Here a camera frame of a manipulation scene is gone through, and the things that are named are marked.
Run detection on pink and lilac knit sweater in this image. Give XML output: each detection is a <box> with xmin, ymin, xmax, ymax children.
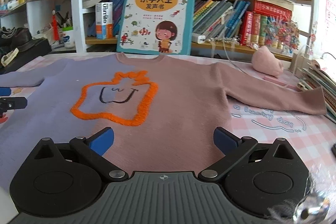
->
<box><xmin>0</xmin><ymin>52</ymin><xmax>328</xmax><ymax>175</ymax></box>

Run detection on white wristwatch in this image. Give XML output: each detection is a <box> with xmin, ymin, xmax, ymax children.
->
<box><xmin>1</xmin><ymin>48</ymin><xmax>19</xmax><ymax>67</ymax></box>

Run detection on black leather shoe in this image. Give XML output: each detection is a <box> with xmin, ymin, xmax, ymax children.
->
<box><xmin>1</xmin><ymin>27</ymin><xmax>36</xmax><ymax>52</ymax></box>

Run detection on red hanging tassel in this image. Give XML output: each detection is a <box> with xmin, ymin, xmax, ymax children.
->
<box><xmin>52</xmin><ymin>10</ymin><xmax>59</xmax><ymax>41</ymax></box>

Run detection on pink checkered table mat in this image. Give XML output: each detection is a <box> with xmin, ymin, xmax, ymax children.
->
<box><xmin>0</xmin><ymin>53</ymin><xmax>336</xmax><ymax>214</ymax></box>

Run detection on white mug green lid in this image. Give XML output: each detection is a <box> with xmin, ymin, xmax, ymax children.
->
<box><xmin>62</xmin><ymin>26</ymin><xmax>75</xmax><ymax>49</ymax></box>

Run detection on pink plush toy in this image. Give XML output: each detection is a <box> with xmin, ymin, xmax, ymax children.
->
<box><xmin>251</xmin><ymin>46</ymin><xmax>284</xmax><ymax>78</ymax></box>

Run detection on stack of booklets on table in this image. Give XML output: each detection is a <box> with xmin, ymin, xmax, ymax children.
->
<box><xmin>297</xmin><ymin>63</ymin><xmax>335</xmax><ymax>123</ymax></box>

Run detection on white power adapter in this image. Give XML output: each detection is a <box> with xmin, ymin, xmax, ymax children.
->
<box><xmin>192</xmin><ymin>33</ymin><xmax>206</xmax><ymax>44</ymax></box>

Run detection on red thick dictionary books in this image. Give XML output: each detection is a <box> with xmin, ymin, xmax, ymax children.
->
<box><xmin>239</xmin><ymin>0</ymin><xmax>299</xmax><ymax>53</ymax></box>

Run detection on white orange usmile box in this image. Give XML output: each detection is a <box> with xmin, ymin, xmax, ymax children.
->
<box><xmin>95</xmin><ymin>2</ymin><xmax>113</xmax><ymax>40</ymax></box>

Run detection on stack of slanted books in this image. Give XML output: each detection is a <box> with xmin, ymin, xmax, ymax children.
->
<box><xmin>193</xmin><ymin>0</ymin><xmax>251</xmax><ymax>40</ymax></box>

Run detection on teal children's sound book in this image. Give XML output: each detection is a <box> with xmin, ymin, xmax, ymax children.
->
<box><xmin>117</xmin><ymin>0</ymin><xmax>195</xmax><ymax>55</ymax></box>

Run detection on white charging cable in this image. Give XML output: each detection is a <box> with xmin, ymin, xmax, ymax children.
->
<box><xmin>222</xmin><ymin>0</ymin><xmax>289</xmax><ymax>88</ymax></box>

